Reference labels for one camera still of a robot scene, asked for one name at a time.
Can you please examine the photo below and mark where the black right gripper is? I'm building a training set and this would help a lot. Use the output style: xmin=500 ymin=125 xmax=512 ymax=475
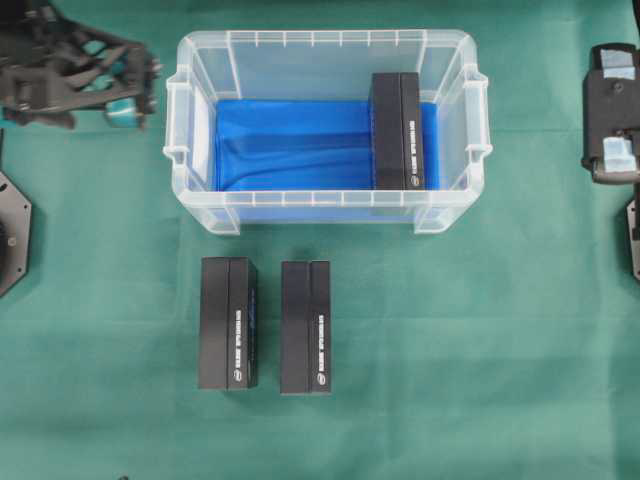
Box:
xmin=581 ymin=44 xmax=639 ymax=185

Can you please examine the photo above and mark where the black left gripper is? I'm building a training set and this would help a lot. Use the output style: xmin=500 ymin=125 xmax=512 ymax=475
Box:
xmin=1 ymin=1 xmax=162 ymax=129

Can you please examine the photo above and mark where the black realsense box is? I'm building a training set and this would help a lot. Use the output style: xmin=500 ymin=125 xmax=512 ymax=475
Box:
xmin=280 ymin=261 xmax=332 ymax=395
xmin=369 ymin=72 xmax=426 ymax=190
xmin=198 ymin=257 xmax=258 ymax=390

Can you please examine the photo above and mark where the clear plastic storage bin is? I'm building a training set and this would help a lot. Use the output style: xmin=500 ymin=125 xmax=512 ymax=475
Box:
xmin=163 ymin=29 xmax=492 ymax=235

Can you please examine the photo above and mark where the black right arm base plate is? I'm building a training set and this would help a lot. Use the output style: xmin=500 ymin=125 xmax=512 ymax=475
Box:
xmin=626 ymin=184 xmax=640 ymax=282

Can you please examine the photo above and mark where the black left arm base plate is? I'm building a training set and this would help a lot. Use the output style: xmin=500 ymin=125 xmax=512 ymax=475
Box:
xmin=0 ymin=172 xmax=32 ymax=296

